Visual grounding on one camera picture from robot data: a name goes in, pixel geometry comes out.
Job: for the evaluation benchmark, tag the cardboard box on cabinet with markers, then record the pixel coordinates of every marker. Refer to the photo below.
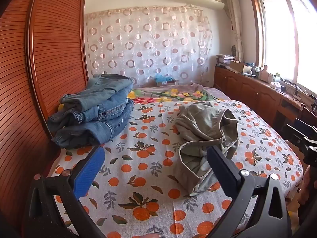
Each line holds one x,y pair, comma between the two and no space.
240,67

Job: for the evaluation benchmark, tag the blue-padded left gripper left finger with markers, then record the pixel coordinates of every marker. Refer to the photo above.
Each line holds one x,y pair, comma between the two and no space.
44,218

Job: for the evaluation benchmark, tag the white plastic bottle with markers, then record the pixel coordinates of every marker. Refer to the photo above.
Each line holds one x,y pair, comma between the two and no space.
264,74

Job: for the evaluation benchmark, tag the window with wooden frame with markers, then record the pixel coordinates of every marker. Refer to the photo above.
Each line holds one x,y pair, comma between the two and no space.
286,40

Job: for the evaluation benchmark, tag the floral pink blanket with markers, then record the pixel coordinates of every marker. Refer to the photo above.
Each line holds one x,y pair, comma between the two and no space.
176,93

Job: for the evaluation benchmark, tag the stack of papers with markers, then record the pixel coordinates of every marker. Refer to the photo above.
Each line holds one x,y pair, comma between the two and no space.
224,59

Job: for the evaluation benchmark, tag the top folded blue jeans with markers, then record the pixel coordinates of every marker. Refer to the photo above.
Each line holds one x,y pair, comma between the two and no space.
99,89

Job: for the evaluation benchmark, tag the beige window curtain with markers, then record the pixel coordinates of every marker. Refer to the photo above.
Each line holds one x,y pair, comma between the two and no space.
236,20

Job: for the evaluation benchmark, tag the teal item on box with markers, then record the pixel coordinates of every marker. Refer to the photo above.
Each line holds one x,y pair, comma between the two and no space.
161,78

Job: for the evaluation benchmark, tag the right hand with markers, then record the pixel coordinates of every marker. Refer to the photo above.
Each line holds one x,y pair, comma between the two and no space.
304,189

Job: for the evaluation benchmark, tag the orange fruit print bedsheet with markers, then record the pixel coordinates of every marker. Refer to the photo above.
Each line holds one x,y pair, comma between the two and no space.
136,191

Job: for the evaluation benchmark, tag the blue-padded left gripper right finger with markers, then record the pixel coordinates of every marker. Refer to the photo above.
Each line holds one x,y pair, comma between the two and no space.
258,206

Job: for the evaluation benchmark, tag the middle folded blue jeans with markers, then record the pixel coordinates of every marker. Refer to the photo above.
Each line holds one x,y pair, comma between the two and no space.
118,105

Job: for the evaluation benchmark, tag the grey-green pants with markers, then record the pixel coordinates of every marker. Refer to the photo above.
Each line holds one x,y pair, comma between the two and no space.
201,126

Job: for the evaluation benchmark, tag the circle pattern sheer curtain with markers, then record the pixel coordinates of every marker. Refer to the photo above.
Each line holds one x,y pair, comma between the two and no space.
144,43

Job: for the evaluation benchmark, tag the folded blue jeans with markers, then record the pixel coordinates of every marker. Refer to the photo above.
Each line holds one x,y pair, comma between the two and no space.
118,105
94,132
99,89

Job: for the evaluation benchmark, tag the bottom folded blue jeans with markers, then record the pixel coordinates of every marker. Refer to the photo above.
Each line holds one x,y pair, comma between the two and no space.
94,132

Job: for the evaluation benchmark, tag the wooden low cabinet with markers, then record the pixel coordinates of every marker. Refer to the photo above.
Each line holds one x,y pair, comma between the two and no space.
276,108

